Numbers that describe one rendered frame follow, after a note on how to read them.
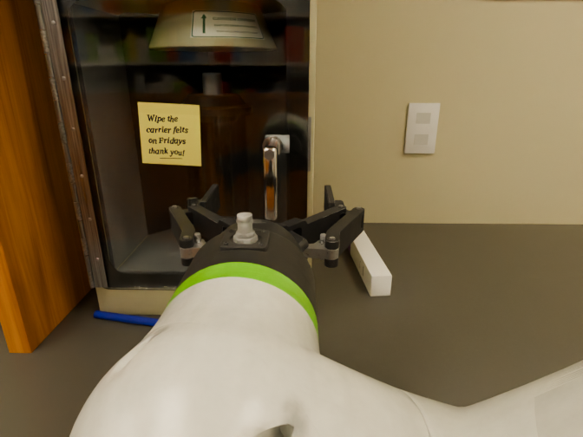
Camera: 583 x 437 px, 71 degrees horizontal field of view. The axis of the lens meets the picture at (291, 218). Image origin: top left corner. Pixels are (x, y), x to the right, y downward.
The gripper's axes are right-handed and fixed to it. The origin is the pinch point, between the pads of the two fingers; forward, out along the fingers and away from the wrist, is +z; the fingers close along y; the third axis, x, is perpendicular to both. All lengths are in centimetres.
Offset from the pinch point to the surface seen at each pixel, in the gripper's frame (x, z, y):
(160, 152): -4.7, 4.4, 14.3
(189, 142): -5.9, 4.4, 10.5
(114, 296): 17.3, 5.7, 24.1
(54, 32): -18.5, 4.5, 25.2
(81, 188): 0.3, 4.5, 25.4
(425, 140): 1, 48, -32
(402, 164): 7, 49, -28
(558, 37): -21, 49, -58
